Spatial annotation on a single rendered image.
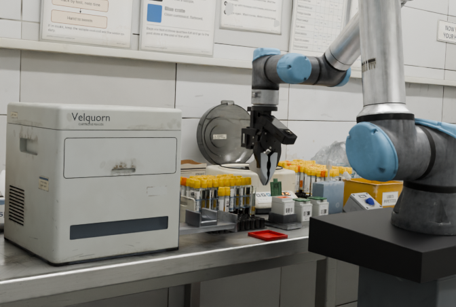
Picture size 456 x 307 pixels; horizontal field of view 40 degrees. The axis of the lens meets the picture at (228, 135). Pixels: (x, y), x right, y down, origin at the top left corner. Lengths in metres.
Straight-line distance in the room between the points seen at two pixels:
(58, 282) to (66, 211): 0.13
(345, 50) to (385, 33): 0.30
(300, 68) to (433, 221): 0.49
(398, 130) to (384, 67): 0.13
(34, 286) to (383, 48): 0.80
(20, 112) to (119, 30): 0.69
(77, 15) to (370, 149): 1.01
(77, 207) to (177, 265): 0.25
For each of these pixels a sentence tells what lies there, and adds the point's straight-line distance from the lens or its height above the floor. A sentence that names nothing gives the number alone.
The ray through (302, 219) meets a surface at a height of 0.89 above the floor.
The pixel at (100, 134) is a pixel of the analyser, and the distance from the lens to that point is 1.23.
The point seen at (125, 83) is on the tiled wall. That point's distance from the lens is 1.99.
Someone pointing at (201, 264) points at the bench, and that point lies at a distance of 1.36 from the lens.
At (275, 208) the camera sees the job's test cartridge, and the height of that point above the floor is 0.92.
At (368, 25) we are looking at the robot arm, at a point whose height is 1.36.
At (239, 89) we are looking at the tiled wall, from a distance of 2.25.
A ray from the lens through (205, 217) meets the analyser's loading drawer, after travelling 1.46.
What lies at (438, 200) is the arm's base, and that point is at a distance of 1.38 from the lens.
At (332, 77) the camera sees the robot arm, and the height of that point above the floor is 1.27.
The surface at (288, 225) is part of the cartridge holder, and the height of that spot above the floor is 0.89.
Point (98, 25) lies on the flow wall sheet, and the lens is 1.95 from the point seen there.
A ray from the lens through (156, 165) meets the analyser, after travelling 1.30.
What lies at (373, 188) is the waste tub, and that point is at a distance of 1.87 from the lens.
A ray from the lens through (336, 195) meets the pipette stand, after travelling 1.85.
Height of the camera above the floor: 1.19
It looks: 3 degrees down
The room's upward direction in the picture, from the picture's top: 2 degrees clockwise
